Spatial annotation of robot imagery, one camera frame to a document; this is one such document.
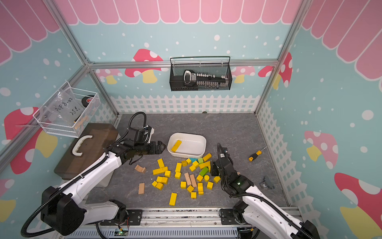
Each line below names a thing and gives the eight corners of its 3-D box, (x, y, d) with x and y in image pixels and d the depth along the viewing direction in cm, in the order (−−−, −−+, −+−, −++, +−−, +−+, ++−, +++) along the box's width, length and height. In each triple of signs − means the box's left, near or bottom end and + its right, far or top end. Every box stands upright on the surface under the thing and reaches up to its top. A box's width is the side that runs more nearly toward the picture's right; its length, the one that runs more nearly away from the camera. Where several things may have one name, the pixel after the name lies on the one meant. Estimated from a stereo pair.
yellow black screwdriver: (250, 162, 96) (251, 160, 93) (247, 159, 97) (248, 157, 95) (266, 149, 102) (268, 147, 99) (263, 147, 103) (265, 144, 100)
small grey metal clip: (261, 188, 86) (263, 186, 84) (258, 178, 90) (260, 176, 87) (272, 188, 86) (274, 186, 84) (269, 178, 90) (271, 176, 87)
